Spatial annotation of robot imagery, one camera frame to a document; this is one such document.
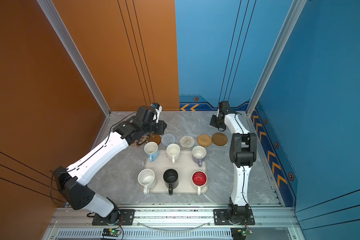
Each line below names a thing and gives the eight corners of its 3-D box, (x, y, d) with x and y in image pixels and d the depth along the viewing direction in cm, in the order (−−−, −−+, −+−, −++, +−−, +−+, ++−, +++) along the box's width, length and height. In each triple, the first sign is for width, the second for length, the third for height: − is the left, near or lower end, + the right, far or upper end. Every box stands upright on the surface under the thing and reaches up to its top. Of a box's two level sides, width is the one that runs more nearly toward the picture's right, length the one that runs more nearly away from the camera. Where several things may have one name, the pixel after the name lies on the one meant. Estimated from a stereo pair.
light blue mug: (152, 165, 92) (149, 158, 85) (145, 153, 98) (141, 145, 90) (163, 159, 95) (162, 151, 88) (156, 147, 101) (153, 139, 93)
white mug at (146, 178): (139, 197, 82) (134, 192, 74) (143, 175, 89) (139, 168, 82) (154, 197, 82) (151, 192, 74) (157, 175, 89) (154, 168, 82)
